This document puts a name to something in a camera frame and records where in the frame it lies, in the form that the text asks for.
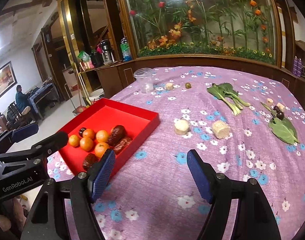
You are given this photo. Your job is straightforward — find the orange mandarin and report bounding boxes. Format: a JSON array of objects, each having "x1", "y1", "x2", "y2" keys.
[
  {"x1": 94, "y1": 142, "x2": 110, "y2": 158},
  {"x1": 95, "y1": 129, "x2": 110, "y2": 142},
  {"x1": 68, "y1": 134, "x2": 80, "y2": 147},
  {"x1": 79, "y1": 137, "x2": 94, "y2": 152}
]

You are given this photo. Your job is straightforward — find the dark plum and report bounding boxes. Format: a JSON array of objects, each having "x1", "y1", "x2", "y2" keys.
[{"x1": 78, "y1": 127, "x2": 87, "y2": 138}]

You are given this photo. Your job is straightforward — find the dark red jujube date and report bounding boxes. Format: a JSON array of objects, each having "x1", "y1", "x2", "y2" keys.
[{"x1": 107, "y1": 125, "x2": 126, "y2": 146}]

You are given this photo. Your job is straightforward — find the square white banana chunk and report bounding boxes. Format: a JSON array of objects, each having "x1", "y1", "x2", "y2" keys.
[{"x1": 212, "y1": 120, "x2": 231, "y2": 139}]

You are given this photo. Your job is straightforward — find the round white banana chunk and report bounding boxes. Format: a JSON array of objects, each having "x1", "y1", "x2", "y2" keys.
[{"x1": 174, "y1": 119, "x2": 189, "y2": 135}]

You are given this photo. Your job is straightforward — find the round red jujube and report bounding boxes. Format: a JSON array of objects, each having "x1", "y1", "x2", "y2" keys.
[{"x1": 82, "y1": 153, "x2": 99, "y2": 171}]

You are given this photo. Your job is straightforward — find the wooden chair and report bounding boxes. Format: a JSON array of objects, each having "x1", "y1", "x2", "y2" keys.
[{"x1": 7, "y1": 102, "x2": 35, "y2": 129}]

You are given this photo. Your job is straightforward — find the seated person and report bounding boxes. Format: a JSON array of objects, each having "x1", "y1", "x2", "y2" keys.
[{"x1": 15, "y1": 85, "x2": 31, "y2": 115}]

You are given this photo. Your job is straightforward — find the blue covered desk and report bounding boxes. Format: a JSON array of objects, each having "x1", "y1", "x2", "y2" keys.
[{"x1": 29, "y1": 83, "x2": 60, "y2": 120}]

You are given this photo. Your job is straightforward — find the red broom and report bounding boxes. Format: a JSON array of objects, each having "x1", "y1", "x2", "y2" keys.
[{"x1": 64, "y1": 63, "x2": 93, "y2": 114}]

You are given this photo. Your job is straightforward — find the framed landscape painting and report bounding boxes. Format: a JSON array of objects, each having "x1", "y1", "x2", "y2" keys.
[{"x1": 0, "y1": 61, "x2": 17, "y2": 98}]

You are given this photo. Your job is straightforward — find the red shallow tray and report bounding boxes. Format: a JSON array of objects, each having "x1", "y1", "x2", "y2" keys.
[{"x1": 56, "y1": 97, "x2": 161, "y2": 181}]

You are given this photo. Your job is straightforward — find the purple floral tablecloth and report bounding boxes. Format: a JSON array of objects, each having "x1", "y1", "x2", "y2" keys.
[{"x1": 45, "y1": 65, "x2": 305, "y2": 240}]

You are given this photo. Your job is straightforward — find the white plastic bucket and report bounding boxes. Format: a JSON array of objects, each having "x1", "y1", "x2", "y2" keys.
[{"x1": 88, "y1": 88, "x2": 105, "y2": 103}]

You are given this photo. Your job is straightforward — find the green bok choy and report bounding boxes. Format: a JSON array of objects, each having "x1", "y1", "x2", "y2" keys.
[{"x1": 207, "y1": 82, "x2": 251, "y2": 116}]

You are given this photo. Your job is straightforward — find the green olive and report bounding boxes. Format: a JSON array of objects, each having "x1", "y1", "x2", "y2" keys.
[{"x1": 185, "y1": 82, "x2": 191, "y2": 89}]

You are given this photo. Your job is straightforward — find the large green leaf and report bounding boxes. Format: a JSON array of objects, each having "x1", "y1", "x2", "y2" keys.
[{"x1": 261, "y1": 102, "x2": 300, "y2": 145}]

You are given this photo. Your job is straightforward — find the small pale banana piece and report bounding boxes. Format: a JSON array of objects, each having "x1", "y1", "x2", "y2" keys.
[{"x1": 165, "y1": 82, "x2": 174, "y2": 90}]

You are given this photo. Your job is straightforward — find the dark cherries on leaf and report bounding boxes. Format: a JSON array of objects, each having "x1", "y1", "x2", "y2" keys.
[{"x1": 273, "y1": 106, "x2": 284, "y2": 120}]

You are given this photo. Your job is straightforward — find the clear plastic cup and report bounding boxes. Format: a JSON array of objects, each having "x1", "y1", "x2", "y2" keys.
[{"x1": 133, "y1": 68, "x2": 153, "y2": 93}]

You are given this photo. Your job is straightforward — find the dark thermos flask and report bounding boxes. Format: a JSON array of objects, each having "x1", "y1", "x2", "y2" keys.
[{"x1": 100, "y1": 40, "x2": 114, "y2": 65}]

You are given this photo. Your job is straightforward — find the green label water bottle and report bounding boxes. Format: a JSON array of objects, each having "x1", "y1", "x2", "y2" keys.
[{"x1": 120, "y1": 37, "x2": 132, "y2": 61}]

